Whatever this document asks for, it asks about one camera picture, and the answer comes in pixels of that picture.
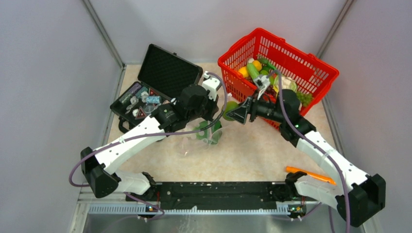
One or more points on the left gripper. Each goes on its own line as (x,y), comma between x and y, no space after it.
(214,108)

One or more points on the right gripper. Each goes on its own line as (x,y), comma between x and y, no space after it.
(240,113)

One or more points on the green toy pepper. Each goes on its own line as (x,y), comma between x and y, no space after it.
(229,106)

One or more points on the white green toy leek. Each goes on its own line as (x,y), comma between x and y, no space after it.
(212,135)

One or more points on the clear zip top bag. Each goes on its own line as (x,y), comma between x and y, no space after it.
(187,144)

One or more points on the green toy cucumber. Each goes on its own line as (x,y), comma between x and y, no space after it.
(252,71)

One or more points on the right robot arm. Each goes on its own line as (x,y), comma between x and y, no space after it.
(356,195)

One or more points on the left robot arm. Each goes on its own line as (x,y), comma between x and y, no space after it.
(101,166)

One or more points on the black poker chip case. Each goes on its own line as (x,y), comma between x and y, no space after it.
(163,75)

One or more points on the yellow toy lemon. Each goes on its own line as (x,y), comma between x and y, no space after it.
(257,65)

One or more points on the red triangle card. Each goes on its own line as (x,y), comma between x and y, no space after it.
(139,113)

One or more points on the toy cauliflower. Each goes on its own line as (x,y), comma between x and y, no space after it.
(286,83)

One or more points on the green toy grapes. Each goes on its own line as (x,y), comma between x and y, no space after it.
(305,99)

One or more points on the red plastic basket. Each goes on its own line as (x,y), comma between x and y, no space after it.
(313,76)

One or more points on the orange toy carrot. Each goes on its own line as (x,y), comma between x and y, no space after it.
(291,169)

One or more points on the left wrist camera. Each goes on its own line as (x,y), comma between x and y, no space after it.
(211,84)

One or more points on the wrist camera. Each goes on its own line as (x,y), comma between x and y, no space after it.
(262,82)
(211,84)

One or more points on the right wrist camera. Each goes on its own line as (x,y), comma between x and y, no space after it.
(262,82)

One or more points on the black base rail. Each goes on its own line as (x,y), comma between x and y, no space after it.
(222,196)

